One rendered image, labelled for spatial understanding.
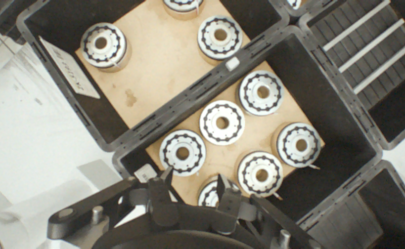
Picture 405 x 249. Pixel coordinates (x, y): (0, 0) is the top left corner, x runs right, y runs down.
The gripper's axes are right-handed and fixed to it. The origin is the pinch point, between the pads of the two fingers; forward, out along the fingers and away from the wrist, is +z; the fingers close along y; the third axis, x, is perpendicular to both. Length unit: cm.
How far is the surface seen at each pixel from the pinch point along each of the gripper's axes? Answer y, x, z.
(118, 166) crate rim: -12.5, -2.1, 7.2
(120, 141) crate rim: -12.8, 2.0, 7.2
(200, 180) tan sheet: 1.8, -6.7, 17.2
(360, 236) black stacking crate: 47, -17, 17
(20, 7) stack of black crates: -94, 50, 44
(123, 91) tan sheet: -19.7, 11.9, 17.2
